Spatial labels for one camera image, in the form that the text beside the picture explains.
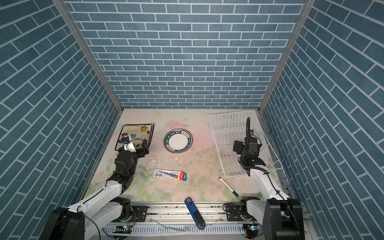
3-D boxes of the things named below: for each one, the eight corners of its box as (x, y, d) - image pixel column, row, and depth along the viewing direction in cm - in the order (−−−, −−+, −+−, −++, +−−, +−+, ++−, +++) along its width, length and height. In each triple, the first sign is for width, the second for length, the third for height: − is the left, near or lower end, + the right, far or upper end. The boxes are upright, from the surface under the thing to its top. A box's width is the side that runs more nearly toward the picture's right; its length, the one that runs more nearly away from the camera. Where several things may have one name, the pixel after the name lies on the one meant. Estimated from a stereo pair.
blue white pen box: (152, 177, 88) (151, 176, 86) (155, 169, 91) (154, 168, 89) (186, 181, 87) (186, 179, 85) (188, 173, 90) (187, 172, 88)
